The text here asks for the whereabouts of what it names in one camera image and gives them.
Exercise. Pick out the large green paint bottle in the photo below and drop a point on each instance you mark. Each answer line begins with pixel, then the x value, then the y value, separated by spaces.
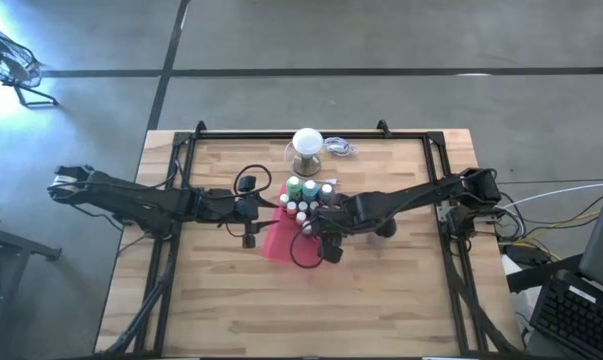
pixel 294 184

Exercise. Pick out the black floor fan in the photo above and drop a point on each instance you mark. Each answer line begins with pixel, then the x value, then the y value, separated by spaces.
pixel 11 62

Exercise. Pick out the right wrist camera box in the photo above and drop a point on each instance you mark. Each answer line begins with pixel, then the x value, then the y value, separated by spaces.
pixel 332 252

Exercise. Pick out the black power box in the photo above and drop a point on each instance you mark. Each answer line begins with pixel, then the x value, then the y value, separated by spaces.
pixel 526 254

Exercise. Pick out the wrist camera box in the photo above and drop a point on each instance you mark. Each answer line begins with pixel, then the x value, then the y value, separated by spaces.
pixel 332 252
pixel 247 182

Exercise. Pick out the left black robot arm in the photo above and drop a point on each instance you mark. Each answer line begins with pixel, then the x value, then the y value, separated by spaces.
pixel 131 200

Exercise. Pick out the lilac plastic cup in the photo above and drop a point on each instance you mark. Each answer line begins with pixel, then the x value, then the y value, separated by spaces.
pixel 376 242

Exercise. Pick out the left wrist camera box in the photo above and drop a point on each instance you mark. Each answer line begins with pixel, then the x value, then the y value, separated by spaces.
pixel 247 182

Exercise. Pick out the small purple paint bottle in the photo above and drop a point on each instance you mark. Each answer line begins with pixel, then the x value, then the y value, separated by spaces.
pixel 314 205

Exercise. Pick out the grey metal bracket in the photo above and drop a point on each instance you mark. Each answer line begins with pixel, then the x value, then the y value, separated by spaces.
pixel 443 214

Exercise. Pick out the teal paint bottle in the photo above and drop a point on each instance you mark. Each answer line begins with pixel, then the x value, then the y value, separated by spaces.
pixel 310 187

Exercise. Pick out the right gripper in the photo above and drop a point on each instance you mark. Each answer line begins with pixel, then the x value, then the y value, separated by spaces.
pixel 331 222

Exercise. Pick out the white globe lamp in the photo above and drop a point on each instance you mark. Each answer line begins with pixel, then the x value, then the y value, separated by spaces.
pixel 307 141

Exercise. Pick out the black aluminium table frame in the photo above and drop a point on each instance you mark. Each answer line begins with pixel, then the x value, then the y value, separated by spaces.
pixel 306 135

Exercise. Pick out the grey black laptop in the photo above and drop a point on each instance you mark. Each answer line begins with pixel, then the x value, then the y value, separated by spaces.
pixel 576 315

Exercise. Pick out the black paint bottle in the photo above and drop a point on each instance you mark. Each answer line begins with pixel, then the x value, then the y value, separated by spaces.
pixel 326 190

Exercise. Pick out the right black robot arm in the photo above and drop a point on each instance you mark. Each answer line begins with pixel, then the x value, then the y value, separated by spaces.
pixel 406 200

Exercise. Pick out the pink translucent plastic bin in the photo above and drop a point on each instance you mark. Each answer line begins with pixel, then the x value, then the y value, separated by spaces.
pixel 276 245

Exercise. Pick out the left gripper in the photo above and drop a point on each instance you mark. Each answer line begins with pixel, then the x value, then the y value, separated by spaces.
pixel 231 207

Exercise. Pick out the small dark brown paint bottle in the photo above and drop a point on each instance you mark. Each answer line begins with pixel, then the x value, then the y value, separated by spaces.
pixel 303 206

